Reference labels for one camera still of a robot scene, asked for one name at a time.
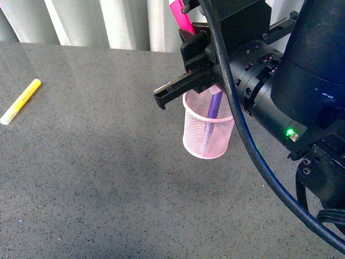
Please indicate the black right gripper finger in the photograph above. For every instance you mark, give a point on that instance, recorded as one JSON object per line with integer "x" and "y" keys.
{"x": 198, "y": 26}

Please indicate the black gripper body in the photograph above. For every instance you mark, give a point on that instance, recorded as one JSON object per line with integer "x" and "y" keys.
{"x": 240, "y": 22}

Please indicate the pink marker pen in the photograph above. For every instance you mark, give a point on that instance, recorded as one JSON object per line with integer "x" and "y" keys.
{"x": 178, "y": 8}

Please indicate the purple marker pen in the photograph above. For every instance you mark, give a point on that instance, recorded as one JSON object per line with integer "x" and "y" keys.
{"x": 216, "y": 98}

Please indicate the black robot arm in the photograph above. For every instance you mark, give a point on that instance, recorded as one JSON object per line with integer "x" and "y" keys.
{"x": 289, "y": 76}

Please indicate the pink mesh pen cup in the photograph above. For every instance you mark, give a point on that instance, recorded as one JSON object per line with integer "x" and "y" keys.
{"x": 196, "y": 111}

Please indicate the white pleated curtain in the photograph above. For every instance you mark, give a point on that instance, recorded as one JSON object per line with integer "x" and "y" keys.
{"x": 131, "y": 25}

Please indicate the yellow marker pen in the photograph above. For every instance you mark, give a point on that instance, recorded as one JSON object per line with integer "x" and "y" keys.
{"x": 19, "y": 103}

